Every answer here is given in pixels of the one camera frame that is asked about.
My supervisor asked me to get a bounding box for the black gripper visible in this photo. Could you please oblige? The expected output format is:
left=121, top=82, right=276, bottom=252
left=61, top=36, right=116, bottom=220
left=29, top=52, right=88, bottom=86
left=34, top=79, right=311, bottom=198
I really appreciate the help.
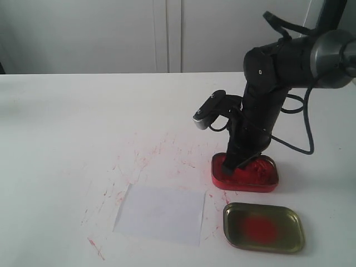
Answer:
left=221, top=105, right=275, bottom=175

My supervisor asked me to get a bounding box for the red ink pad tin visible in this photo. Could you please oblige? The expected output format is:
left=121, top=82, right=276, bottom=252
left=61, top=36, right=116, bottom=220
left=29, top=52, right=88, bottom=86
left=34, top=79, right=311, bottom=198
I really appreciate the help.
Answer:
left=211, top=152, right=279, bottom=193

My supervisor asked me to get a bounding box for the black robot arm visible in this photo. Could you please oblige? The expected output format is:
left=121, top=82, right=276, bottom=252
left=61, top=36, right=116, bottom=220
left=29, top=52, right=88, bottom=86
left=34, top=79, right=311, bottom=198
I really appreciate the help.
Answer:
left=222, top=29, right=355, bottom=175

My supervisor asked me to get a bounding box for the gold tin lid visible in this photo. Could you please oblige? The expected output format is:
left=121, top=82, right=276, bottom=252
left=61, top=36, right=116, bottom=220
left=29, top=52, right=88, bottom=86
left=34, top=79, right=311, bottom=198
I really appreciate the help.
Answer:
left=223, top=202, right=305, bottom=254

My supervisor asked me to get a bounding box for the white paper sheet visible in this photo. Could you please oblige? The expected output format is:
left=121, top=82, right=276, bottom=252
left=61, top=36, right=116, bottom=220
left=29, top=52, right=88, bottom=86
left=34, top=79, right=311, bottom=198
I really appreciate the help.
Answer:
left=113, top=184, right=205, bottom=246

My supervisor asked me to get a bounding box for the white cabinet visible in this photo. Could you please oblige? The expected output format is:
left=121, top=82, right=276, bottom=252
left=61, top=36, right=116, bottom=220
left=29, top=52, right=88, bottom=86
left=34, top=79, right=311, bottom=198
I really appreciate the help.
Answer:
left=1, top=1, right=323, bottom=74

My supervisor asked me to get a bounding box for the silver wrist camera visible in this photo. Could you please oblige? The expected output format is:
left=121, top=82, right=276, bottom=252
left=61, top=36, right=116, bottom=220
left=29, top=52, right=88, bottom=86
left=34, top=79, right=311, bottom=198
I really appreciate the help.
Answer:
left=192, top=90, right=242, bottom=132

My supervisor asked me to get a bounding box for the dark vertical post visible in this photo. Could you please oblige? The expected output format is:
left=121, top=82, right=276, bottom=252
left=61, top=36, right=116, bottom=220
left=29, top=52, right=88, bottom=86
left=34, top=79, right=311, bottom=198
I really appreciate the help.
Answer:
left=303, top=0, right=348, bottom=34

